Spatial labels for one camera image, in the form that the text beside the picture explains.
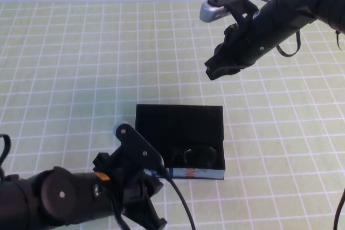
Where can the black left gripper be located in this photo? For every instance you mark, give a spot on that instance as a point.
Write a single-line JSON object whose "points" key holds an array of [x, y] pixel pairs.
{"points": [[121, 178]]}

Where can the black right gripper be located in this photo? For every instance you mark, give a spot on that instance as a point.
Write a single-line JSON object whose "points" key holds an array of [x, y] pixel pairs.
{"points": [[253, 41]]}

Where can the black glasses case blue print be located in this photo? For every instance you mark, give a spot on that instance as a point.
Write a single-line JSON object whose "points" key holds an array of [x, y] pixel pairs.
{"points": [[188, 122]]}

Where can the black framed glasses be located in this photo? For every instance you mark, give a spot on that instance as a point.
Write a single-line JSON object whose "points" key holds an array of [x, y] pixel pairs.
{"points": [[213, 154]]}

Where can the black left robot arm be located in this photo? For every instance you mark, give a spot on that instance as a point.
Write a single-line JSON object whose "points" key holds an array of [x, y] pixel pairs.
{"points": [[54, 195]]}

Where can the green white checked tablecloth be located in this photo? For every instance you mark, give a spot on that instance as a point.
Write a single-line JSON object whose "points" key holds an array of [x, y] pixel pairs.
{"points": [[81, 65]]}

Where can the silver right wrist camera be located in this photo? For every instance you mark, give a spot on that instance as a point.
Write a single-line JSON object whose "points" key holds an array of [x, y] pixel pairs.
{"points": [[211, 12]]}

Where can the black left camera bracket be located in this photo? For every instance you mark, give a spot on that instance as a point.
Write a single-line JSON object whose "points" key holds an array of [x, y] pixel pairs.
{"points": [[137, 146]]}

